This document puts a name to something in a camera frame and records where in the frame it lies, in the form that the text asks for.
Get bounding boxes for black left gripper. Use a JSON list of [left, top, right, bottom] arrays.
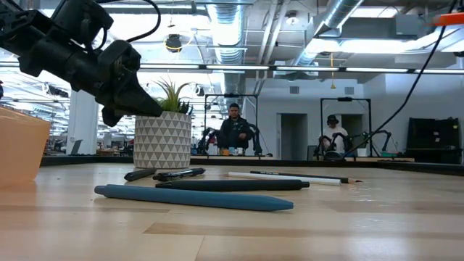
[[94, 39, 164, 128]]

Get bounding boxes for matte black pen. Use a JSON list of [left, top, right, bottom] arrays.
[[123, 167, 158, 182]]

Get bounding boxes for glossy black clip pen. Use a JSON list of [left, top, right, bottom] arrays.
[[152, 167, 207, 182]]

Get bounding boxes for blue pen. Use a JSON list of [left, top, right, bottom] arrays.
[[94, 183, 295, 212]]

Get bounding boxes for black pen scale print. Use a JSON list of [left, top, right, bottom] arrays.
[[154, 178, 311, 192]]

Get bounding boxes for white pencil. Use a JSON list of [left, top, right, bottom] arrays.
[[227, 171, 342, 187]]

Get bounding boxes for black pencil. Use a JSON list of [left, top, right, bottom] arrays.
[[249, 170, 363, 184]]

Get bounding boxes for orange pencil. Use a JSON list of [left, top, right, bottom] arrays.
[[432, 12, 464, 27]]

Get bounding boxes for grey white triangle-pattern pot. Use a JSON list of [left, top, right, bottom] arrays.
[[133, 110, 192, 170]]

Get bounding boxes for white square column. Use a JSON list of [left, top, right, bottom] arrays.
[[66, 89, 99, 156]]

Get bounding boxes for black ceiling spotlight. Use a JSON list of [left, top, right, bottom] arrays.
[[165, 33, 183, 54]]

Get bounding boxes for person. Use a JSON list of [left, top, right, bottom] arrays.
[[318, 114, 349, 155], [217, 102, 255, 156]]

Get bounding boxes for long light strip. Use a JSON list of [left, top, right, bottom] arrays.
[[0, 61, 464, 75]]

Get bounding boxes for background wooden table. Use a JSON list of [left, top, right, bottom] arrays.
[[190, 154, 276, 161], [343, 156, 416, 163]]

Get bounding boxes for orange plastic bin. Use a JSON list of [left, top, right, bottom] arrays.
[[0, 107, 51, 189]]

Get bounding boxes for black cabinet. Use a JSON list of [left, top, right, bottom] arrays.
[[405, 117, 464, 165]]

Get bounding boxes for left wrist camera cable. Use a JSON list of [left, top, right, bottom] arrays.
[[94, 0, 162, 44]]

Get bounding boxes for black background rig frame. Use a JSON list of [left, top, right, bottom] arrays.
[[204, 93, 260, 157], [320, 96, 373, 157]]

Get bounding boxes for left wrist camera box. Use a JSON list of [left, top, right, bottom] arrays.
[[50, 0, 114, 50]]

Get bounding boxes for silver spiral ventilation duct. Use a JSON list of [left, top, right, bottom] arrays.
[[205, 3, 248, 96]]

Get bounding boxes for black metal table frame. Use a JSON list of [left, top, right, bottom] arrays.
[[39, 154, 464, 178]]

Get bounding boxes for yellow hanging cord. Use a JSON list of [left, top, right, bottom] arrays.
[[328, 52, 336, 90]]

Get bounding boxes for large silver ventilation duct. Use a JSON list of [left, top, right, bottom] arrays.
[[289, 0, 365, 68]]

